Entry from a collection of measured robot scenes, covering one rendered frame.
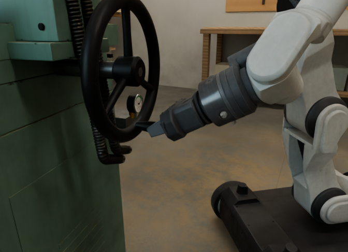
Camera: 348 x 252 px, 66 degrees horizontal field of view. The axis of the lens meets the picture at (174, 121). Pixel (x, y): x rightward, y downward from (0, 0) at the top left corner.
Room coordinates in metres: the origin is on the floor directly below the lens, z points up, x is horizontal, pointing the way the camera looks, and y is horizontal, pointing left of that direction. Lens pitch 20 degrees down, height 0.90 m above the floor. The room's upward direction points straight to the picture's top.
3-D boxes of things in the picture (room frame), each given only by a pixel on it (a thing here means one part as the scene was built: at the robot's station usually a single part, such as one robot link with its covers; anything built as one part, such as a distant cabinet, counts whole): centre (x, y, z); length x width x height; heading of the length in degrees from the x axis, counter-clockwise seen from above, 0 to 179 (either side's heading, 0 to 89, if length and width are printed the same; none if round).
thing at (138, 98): (0.83, 0.13, 0.65); 0.06 x 0.04 x 0.08; 161
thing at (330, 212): (0.87, -0.60, 0.28); 0.21 x 0.20 x 0.13; 101
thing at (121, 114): (0.85, 0.19, 0.58); 0.12 x 0.08 x 0.08; 71
